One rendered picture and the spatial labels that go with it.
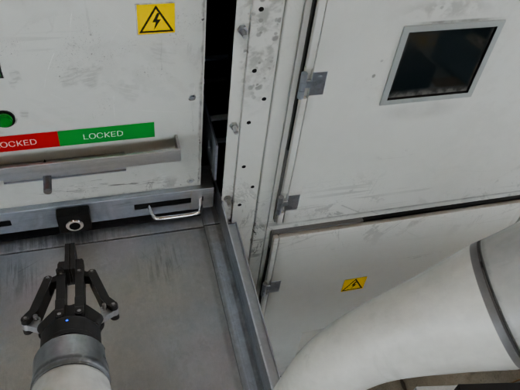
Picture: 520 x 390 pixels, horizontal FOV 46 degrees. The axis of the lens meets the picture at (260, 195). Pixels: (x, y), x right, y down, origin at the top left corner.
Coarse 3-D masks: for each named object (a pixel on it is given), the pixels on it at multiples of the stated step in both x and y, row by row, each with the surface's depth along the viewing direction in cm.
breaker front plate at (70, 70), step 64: (0, 0) 82; (64, 0) 84; (128, 0) 86; (192, 0) 89; (0, 64) 89; (64, 64) 92; (128, 64) 94; (192, 64) 97; (0, 128) 98; (64, 128) 101; (192, 128) 108; (0, 192) 108; (64, 192) 112; (128, 192) 116
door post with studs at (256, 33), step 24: (240, 0) 86; (264, 0) 87; (240, 24) 89; (264, 24) 90; (240, 48) 92; (264, 48) 93; (240, 72) 96; (264, 72) 97; (240, 96) 100; (264, 96) 100; (240, 120) 104; (264, 120) 105; (240, 144) 108; (240, 168) 112; (240, 192) 118; (240, 216) 124
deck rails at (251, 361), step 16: (224, 224) 118; (208, 240) 120; (224, 240) 120; (224, 256) 118; (224, 272) 116; (240, 272) 108; (224, 288) 114; (240, 288) 110; (224, 304) 111; (240, 304) 112; (240, 320) 109; (240, 336) 107; (256, 336) 101; (240, 352) 105; (256, 352) 103; (240, 368) 103; (256, 368) 104; (256, 384) 102
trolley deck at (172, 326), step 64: (0, 256) 114; (64, 256) 115; (128, 256) 117; (192, 256) 118; (0, 320) 105; (128, 320) 108; (192, 320) 109; (256, 320) 110; (0, 384) 98; (128, 384) 100; (192, 384) 101
